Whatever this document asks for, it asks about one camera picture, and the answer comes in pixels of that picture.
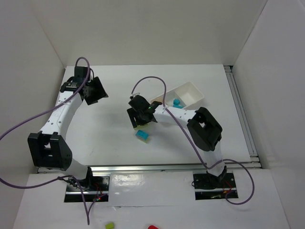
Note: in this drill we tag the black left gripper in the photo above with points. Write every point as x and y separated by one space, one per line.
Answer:
96 90

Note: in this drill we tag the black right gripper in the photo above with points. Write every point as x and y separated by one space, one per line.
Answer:
137 119

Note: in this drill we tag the light blue rounded lego block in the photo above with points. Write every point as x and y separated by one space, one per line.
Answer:
142 135

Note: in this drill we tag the teal two-by-two lego brick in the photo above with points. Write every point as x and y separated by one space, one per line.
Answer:
176 104

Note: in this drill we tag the white three-compartment container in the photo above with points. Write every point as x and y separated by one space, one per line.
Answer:
188 95

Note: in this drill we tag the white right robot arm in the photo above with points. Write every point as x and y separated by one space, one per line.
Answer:
200 127

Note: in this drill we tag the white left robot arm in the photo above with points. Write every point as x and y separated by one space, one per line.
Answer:
48 147

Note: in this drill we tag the green lego brick foreground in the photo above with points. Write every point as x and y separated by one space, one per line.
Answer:
110 225

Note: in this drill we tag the red object at edge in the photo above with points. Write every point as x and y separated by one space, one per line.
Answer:
153 227

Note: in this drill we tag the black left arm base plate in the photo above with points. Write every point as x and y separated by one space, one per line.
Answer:
98 191

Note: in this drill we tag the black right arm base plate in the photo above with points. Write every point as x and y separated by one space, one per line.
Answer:
207 189

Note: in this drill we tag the aluminium table edge rail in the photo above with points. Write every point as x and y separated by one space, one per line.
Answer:
173 167

